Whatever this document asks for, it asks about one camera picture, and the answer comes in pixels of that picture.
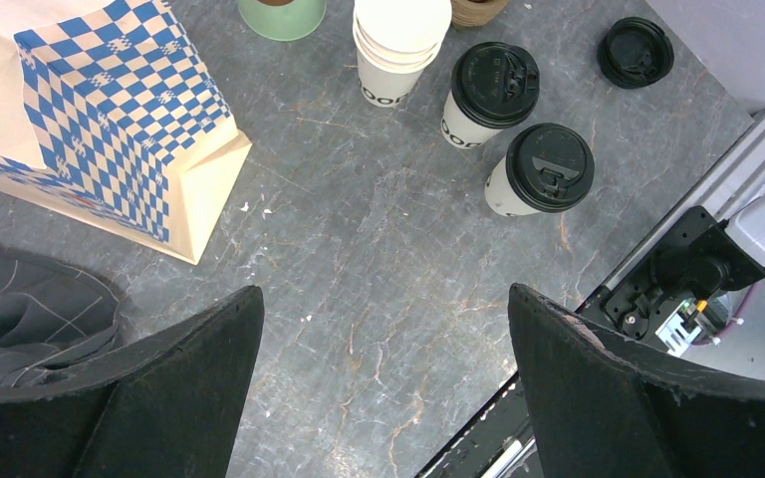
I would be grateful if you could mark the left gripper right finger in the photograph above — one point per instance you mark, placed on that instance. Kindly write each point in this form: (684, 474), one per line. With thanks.
(604, 405)

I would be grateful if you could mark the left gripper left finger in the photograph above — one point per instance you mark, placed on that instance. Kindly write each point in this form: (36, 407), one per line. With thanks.
(168, 405)

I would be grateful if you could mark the brown paper bag blue handles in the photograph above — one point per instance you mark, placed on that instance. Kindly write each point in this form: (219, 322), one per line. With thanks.
(108, 115)

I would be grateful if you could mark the black plastic cup lid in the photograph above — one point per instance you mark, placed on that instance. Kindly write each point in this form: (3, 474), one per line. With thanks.
(496, 85)

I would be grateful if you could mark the stack of paper cups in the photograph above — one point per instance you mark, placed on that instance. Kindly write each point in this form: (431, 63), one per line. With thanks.
(396, 41)

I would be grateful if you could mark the white paper coffee cup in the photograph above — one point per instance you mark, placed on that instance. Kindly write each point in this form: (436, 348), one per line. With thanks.
(461, 131)

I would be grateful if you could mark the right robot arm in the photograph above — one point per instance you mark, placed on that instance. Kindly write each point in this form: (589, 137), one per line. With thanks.
(715, 237)

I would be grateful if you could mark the dark grey cloth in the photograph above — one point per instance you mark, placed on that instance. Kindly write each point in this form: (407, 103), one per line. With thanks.
(52, 316)

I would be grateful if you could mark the remaining black lid stack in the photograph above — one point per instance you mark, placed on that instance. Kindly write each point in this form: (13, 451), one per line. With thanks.
(635, 53)

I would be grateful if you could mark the green straw holder cup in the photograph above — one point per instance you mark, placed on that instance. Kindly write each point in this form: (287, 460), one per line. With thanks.
(283, 21)

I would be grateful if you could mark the brown cardboard cup carrier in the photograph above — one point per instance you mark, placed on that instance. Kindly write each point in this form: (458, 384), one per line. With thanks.
(475, 13)

